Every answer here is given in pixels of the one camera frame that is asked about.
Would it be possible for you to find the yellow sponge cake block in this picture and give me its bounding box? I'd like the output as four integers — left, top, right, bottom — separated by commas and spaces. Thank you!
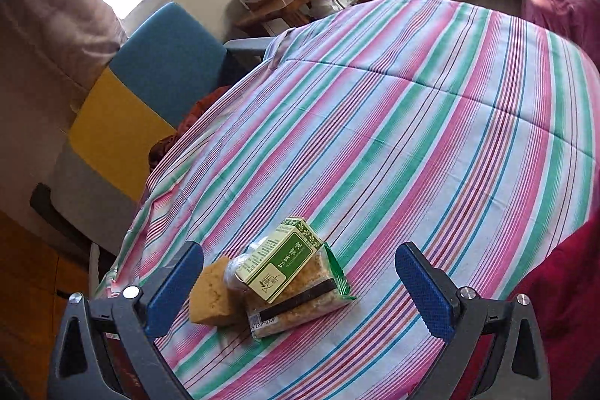
189, 259, 247, 327

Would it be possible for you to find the blue yellow grey chair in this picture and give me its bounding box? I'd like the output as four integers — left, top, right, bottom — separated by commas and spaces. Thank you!
30, 1, 282, 260

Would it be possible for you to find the clear bag of white buns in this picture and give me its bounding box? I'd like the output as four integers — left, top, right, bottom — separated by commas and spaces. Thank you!
224, 241, 273, 293

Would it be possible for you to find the dark red cloth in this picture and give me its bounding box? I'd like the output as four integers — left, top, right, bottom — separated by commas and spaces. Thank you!
149, 86, 230, 171

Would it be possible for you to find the beige curtain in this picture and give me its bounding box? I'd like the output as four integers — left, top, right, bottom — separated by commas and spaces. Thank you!
0, 0, 127, 91

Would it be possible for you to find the green and cream box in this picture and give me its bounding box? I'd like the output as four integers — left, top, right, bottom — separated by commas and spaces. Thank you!
234, 216, 325, 304

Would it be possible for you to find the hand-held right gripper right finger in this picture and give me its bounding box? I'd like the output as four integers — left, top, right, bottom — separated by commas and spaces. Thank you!
394, 241, 551, 400

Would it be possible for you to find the striped bed sheet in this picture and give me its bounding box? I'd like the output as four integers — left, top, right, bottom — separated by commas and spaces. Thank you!
96, 0, 600, 400

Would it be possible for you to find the green-ended rice cracker packet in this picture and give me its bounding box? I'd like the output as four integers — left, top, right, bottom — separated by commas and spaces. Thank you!
246, 243, 357, 340

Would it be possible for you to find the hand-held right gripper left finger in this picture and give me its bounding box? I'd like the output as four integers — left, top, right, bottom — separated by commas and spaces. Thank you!
47, 241, 206, 400

